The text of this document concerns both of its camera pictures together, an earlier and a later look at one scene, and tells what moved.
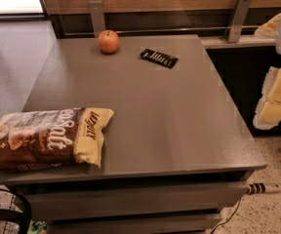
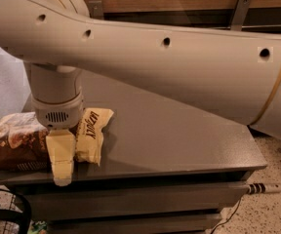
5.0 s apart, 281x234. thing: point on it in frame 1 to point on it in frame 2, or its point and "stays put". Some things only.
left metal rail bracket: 98,19 stays put
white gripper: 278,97 to 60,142
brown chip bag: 44,138 stays put
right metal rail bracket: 238,18 stays put
